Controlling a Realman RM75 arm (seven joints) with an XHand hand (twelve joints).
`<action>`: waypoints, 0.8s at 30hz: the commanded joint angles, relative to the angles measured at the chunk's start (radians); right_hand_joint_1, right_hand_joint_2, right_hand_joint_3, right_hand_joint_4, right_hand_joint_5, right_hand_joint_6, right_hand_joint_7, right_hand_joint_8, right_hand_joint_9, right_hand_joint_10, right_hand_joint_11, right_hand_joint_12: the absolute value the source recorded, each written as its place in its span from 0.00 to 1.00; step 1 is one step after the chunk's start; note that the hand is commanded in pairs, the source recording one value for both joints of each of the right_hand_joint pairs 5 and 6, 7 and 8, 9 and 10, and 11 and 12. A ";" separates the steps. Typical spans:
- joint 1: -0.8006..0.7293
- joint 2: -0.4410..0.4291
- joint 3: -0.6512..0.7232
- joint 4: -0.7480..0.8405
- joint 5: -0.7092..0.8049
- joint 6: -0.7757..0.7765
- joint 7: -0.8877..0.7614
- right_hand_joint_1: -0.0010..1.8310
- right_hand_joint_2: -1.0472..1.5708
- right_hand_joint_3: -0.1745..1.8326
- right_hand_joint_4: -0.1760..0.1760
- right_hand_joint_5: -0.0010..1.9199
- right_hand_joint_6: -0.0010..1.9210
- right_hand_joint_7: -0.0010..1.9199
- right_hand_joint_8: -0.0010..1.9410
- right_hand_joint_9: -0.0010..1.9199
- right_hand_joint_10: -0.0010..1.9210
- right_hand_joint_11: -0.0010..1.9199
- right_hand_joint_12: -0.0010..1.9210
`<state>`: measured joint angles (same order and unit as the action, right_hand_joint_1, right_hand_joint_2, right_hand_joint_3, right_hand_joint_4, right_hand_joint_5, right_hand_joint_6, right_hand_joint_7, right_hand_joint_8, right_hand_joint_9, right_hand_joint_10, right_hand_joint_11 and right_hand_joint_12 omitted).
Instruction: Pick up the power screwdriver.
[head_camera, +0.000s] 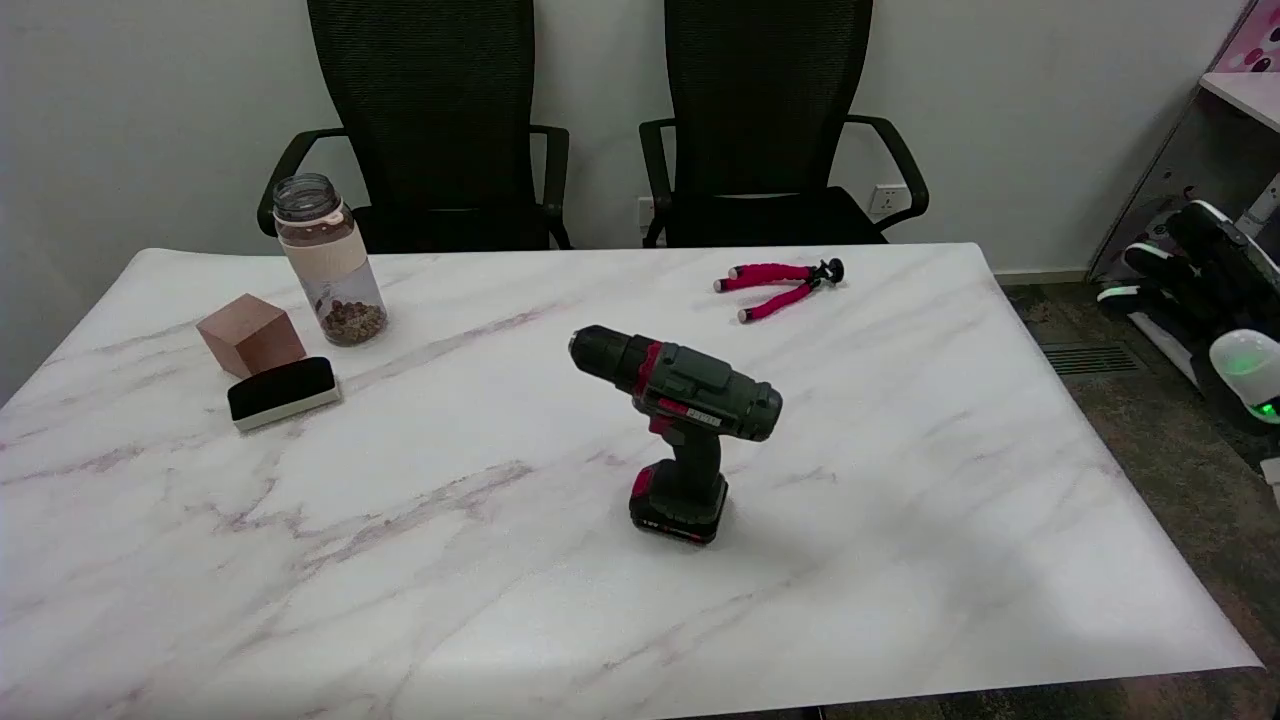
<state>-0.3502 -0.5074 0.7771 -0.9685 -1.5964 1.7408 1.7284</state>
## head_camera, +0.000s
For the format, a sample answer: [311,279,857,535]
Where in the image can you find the black mesh office chair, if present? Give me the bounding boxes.
[638,0,931,249]
[257,0,573,254]

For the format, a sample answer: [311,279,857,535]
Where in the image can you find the black white board eraser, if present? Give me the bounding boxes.
[227,356,342,432]

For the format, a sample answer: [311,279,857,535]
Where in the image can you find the pink picture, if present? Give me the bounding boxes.
[1213,0,1280,74]

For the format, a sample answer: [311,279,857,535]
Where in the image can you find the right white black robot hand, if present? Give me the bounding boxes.
[1097,200,1280,433]

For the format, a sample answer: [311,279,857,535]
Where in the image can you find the dark floor vent grille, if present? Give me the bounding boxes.
[1040,343,1146,377]

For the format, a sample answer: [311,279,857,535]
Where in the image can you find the brown wooden cube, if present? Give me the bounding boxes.
[196,293,308,379]

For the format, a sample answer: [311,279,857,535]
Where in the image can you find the green red power screwdriver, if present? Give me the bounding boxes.
[568,324,784,546]

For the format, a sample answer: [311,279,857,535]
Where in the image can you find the white desk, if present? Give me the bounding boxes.
[1130,72,1280,386]

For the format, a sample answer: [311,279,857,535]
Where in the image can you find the clear bottle with nuts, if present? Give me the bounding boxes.
[272,173,389,348]

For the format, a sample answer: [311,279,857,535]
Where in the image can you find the grey panel with owl print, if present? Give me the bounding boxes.
[1088,90,1280,283]

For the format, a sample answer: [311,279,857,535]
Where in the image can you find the pink flexible mini tripod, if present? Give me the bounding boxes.
[713,258,846,324]

